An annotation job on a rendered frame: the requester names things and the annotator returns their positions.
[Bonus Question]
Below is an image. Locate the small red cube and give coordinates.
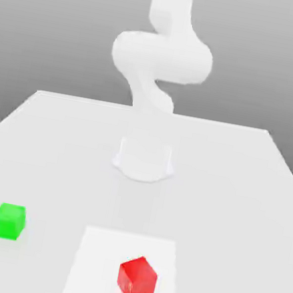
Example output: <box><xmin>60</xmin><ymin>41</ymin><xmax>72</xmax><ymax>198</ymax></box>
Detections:
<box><xmin>114</xmin><ymin>252</ymin><xmax>161</xmax><ymax>293</ymax></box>

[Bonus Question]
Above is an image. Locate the small green cube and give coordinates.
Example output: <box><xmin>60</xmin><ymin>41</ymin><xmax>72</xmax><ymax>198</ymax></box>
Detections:
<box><xmin>0</xmin><ymin>202</ymin><xmax>29</xmax><ymax>242</ymax></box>

